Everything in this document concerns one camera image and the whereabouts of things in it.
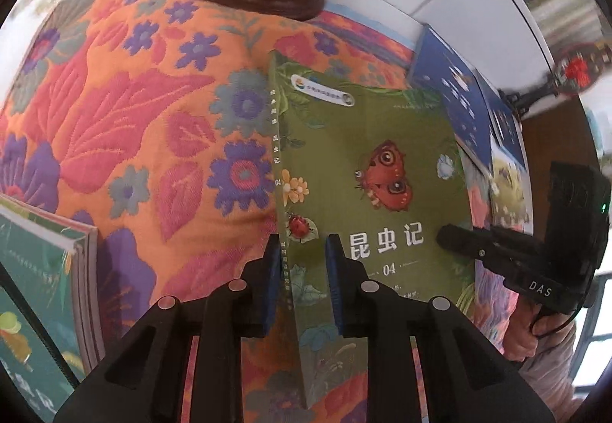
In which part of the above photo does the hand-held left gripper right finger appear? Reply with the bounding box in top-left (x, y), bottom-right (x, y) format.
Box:
top-left (324, 234), bottom-right (555, 423)

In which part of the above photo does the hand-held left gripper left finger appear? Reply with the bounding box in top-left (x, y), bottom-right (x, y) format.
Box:
top-left (52, 234), bottom-right (284, 423)

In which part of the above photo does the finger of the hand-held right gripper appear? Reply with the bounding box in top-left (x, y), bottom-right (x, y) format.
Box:
top-left (436, 223), bottom-right (550, 280)

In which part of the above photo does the white running rabbit book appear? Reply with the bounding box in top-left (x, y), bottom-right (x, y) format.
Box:
top-left (488, 145), bottom-right (534, 232)

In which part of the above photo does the olive green butterfly book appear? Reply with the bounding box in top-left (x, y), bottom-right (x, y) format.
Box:
top-left (268, 50), bottom-right (479, 409)

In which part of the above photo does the person's right forearm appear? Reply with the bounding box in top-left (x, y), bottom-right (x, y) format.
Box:
top-left (516, 322), bottom-right (594, 423)

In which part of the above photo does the pile of thin books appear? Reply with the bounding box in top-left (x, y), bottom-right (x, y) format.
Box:
top-left (62, 222), bottom-right (107, 373)

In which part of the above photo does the person's right hand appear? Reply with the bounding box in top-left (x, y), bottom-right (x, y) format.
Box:
top-left (507, 294), bottom-right (581, 361)

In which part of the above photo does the brown wooden cabinet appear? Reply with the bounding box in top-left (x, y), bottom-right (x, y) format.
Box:
top-left (519, 112), bottom-right (603, 232)

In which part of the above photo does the dark blue paperback book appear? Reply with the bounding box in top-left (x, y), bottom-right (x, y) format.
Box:
top-left (473, 69), bottom-right (527, 156)

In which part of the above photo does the round embroidered fan on stand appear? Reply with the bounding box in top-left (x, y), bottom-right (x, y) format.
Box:
top-left (497, 42), bottom-right (608, 118)

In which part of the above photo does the blue eagle book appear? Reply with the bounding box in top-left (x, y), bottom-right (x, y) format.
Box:
top-left (409, 25), bottom-right (493, 175)

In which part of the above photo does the floral orange quilted mat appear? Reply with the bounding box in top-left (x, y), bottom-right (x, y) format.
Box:
top-left (0, 0), bottom-right (479, 423)

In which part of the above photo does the teal leafy book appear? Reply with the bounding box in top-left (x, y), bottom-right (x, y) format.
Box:
top-left (0, 196), bottom-right (99, 423)

